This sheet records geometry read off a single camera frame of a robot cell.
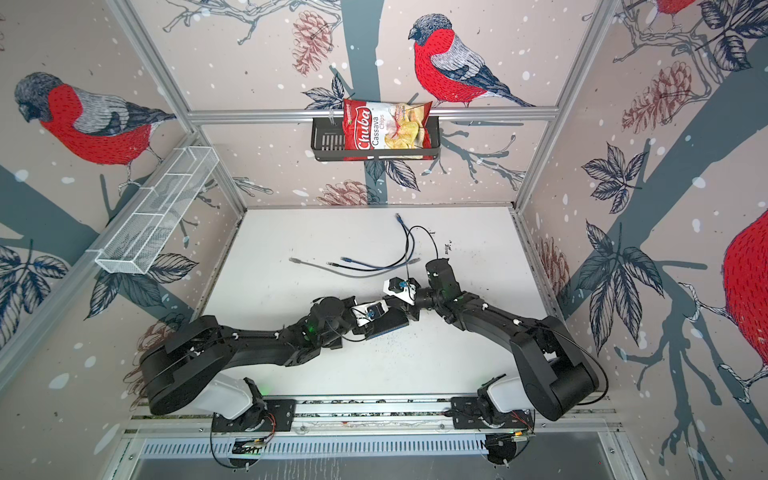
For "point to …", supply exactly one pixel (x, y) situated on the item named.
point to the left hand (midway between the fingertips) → (377, 300)
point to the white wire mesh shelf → (131, 250)
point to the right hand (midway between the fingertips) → (383, 302)
